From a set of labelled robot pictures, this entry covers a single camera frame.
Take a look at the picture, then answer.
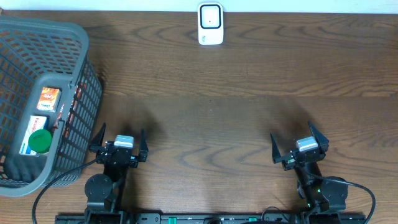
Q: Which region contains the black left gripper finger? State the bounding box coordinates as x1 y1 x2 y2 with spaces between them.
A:
89 123 106 152
138 129 149 162

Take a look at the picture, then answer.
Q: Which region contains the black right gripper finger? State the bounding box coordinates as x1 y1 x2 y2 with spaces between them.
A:
308 121 329 152
270 133 282 164

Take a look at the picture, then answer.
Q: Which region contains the green lid white jar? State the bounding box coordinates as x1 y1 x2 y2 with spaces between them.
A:
28 129 52 154

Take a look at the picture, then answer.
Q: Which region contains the white blue medicine box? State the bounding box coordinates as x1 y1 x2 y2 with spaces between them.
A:
19 115 49 156

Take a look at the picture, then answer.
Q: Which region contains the orange small carton box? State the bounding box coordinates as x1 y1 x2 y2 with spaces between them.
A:
36 87 62 112

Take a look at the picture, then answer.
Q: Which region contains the red Top candy bar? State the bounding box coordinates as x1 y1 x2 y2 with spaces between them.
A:
52 82 87 132

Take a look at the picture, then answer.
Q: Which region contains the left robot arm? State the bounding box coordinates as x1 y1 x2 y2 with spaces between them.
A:
83 124 149 224

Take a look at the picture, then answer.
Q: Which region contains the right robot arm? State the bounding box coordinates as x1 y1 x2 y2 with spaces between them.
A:
271 122 348 223

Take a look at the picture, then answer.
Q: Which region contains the white barcode scanner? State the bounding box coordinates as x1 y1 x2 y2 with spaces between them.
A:
197 2 224 45

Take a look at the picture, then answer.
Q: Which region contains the grey plastic mesh basket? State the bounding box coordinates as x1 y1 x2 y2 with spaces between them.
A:
1 16 102 197

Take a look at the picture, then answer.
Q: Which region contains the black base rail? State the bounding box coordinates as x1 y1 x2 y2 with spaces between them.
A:
54 213 366 224

